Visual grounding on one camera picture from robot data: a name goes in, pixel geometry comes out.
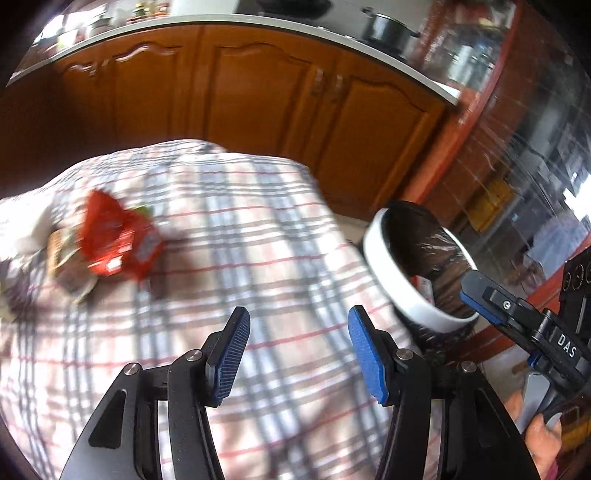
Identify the plaid tablecloth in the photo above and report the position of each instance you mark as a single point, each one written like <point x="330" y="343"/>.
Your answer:
<point x="277" y="258"/>

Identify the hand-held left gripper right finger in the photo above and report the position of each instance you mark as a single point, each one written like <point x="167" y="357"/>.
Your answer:
<point x="369" y="355"/>

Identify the red framed glass door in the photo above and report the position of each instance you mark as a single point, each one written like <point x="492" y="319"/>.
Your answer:
<point x="461" y="138"/>

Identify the wooden lower cabinets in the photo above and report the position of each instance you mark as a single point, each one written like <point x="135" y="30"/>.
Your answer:
<point x="258" y="101"/>

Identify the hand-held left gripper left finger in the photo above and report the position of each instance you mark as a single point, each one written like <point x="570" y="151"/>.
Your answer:
<point x="228" y="364"/>

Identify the red snack wrapper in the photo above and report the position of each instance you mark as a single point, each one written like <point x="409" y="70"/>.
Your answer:
<point x="115" y="235"/>

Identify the white kitchen countertop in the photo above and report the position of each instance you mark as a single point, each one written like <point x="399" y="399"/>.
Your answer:
<point x="277" y="25"/>

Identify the white round trash bin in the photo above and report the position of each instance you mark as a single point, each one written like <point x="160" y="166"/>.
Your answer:
<point x="383" y="272"/>

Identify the yellow box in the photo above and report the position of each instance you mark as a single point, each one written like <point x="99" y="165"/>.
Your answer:
<point x="489" y="205"/>

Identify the person's right hand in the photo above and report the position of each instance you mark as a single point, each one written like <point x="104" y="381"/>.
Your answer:
<point x="542" y="443"/>

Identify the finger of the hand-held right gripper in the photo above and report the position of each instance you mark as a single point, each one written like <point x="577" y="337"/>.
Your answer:
<point x="489" y="300"/>

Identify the steel cooking pot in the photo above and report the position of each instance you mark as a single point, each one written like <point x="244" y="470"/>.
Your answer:
<point x="388" y="28"/>

